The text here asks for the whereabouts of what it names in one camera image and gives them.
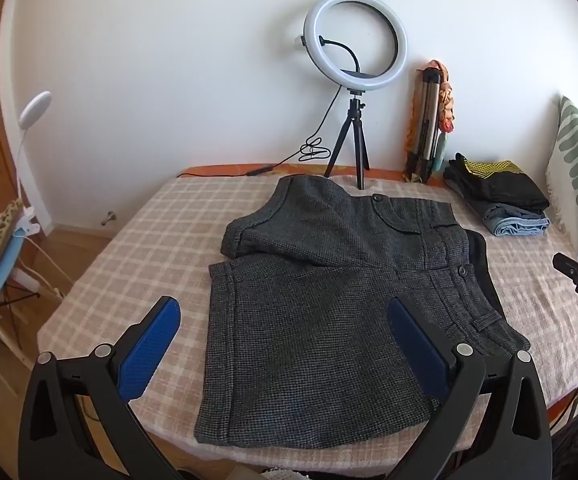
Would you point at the white clip lamp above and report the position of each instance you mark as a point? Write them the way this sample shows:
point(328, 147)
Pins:
point(36, 107)

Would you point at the folded dark grey jeans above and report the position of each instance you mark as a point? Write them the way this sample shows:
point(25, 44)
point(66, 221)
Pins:
point(499, 210)

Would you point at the pink checked blanket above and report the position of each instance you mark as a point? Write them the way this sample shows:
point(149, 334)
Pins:
point(144, 260)

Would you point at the metal door stop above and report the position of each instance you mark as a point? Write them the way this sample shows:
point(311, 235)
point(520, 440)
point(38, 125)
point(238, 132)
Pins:
point(109, 217)

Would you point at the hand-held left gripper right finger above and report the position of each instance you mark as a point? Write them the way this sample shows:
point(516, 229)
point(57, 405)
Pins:
point(416, 345)

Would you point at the grey tweed pants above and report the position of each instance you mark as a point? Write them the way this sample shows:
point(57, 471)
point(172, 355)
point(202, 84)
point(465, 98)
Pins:
point(319, 310)

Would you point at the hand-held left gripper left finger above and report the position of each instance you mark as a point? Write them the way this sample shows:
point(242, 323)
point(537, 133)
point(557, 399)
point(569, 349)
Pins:
point(151, 340)

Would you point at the folded silver tripod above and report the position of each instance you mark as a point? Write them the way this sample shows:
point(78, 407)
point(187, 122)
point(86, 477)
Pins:
point(426, 110)

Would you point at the folded tripod with orange cloth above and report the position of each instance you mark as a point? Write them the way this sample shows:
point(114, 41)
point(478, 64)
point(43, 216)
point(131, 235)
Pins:
point(448, 100)

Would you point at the folded light blue jeans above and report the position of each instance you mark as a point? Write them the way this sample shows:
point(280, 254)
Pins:
point(519, 227)

